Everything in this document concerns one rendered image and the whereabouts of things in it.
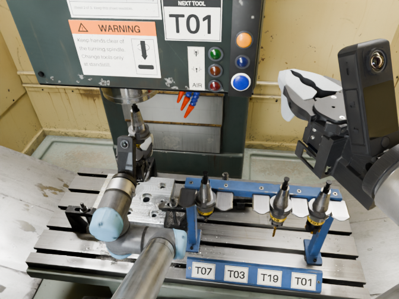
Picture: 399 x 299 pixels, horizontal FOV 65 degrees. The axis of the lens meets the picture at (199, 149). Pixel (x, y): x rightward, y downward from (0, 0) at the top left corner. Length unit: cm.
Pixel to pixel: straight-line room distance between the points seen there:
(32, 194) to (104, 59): 129
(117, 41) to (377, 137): 45
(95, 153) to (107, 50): 159
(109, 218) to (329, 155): 54
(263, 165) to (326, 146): 162
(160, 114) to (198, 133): 20
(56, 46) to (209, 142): 101
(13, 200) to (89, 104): 71
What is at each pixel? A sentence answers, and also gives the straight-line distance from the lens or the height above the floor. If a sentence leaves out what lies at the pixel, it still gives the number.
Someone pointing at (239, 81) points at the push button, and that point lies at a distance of 59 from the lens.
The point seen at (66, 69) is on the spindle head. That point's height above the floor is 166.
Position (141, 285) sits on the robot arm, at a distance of 64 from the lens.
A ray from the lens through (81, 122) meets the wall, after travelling 221.
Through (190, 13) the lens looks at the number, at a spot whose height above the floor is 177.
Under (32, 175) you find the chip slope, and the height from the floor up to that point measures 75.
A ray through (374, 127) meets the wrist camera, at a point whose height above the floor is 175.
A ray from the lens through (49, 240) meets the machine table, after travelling 138.
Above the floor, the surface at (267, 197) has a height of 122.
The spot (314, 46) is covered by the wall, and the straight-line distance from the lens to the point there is 172.
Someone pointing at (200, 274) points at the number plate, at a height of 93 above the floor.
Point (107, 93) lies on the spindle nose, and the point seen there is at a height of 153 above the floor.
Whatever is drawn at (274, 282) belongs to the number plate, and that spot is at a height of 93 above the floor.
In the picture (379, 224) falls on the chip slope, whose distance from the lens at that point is 156.
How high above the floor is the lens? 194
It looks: 41 degrees down
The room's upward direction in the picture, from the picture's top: 1 degrees counter-clockwise
